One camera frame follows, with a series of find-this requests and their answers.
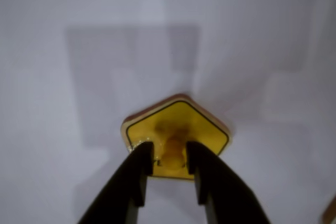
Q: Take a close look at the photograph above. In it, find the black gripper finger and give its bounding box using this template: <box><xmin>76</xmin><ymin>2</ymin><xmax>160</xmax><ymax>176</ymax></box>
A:
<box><xmin>185</xmin><ymin>141</ymin><xmax>272</xmax><ymax>224</ymax></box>
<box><xmin>77</xmin><ymin>141</ymin><xmax>154</xmax><ymax>224</ymax></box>

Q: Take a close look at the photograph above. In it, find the yellow pentagon puzzle piece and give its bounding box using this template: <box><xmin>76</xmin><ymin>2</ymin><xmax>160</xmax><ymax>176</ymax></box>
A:
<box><xmin>120</xmin><ymin>93</ymin><xmax>232</xmax><ymax>182</ymax></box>

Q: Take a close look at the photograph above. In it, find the wooden shape puzzle board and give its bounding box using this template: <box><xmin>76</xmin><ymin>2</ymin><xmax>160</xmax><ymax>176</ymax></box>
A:
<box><xmin>321</xmin><ymin>195</ymin><xmax>336</xmax><ymax>224</ymax></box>

